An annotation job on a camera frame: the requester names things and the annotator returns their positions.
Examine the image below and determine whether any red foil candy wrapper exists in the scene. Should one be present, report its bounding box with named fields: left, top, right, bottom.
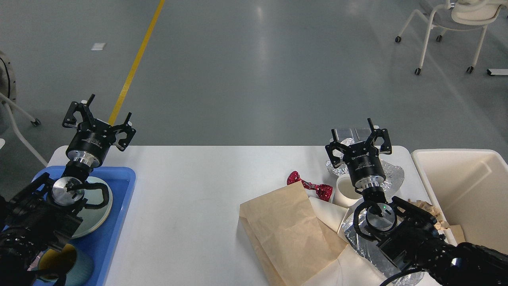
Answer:
left=287, top=171, right=334, bottom=202

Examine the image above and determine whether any white floor tag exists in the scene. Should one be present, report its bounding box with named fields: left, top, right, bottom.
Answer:
left=90, top=43, right=106, bottom=51

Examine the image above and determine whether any white bar on floor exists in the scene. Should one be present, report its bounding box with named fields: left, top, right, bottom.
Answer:
left=487, top=68, right=508, bottom=76

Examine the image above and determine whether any blue plastic tray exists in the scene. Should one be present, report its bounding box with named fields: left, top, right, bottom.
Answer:
left=35, top=166, right=135, bottom=286

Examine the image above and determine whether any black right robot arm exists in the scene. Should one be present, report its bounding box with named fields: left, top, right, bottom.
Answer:
left=325, top=119, right=508, bottom=286

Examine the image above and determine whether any grey floor plate left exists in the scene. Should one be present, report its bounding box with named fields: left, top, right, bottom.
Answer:
left=332, top=128, right=354, bottom=142

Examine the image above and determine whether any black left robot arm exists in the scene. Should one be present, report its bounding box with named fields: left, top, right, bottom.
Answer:
left=1, top=95, right=136, bottom=286

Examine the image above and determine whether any grey floor plate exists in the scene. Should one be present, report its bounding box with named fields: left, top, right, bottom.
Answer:
left=332, top=128, right=354, bottom=142
left=354, top=128, right=372, bottom=141

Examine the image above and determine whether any grey floor plate right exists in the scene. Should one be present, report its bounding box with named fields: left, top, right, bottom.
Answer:
left=354, top=128, right=372, bottom=141

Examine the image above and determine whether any teal mug yellow inside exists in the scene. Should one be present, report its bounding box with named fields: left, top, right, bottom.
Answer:
left=34, top=243, right=94, bottom=286

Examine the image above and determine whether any white paper cup lying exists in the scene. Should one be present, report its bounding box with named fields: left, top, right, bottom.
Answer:
left=309, top=197, right=348, bottom=232

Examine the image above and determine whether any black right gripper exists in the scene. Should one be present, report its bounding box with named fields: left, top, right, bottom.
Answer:
left=325, top=118, right=393, bottom=189

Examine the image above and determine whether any crumpled aluminium foil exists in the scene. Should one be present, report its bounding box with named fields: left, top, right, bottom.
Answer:
left=325, top=160, right=404, bottom=201

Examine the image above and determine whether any cream plastic bin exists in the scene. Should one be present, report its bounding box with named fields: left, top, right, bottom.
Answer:
left=412, top=149, right=508, bottom=253

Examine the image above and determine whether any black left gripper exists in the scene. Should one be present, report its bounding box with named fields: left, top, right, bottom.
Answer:
left=62, top=94, right=137, bottom=168

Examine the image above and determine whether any green plate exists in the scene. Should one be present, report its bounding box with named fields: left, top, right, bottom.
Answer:
left=72, top=177, right=113, bottom=239

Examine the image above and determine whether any aluminium foil tray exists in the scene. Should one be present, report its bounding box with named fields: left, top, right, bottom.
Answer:
left=341, top=201, right=423, bottom=286

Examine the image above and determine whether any white rolling chair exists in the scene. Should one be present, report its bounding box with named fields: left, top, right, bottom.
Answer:
left=395, top=0, right=507, bottom=75

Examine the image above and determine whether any white chair left edge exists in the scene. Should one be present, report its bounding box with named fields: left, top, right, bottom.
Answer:
left=0, top=51, right=48, bottom=167

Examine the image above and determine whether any pink plate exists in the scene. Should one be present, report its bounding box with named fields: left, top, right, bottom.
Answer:
left=73, top=181, right=114, bottom=239

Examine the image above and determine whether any brown paper bag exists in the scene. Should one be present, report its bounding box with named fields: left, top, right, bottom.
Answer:
left=239, top=182, right=346, bottom=286

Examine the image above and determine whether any crumpled brown paper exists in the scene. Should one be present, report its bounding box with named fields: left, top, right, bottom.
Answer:
left=408, top=199, right=450, bottom=230

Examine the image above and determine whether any white paper cup upright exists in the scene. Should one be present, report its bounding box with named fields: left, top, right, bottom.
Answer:
left=332, top=174, right=362, bottom=208

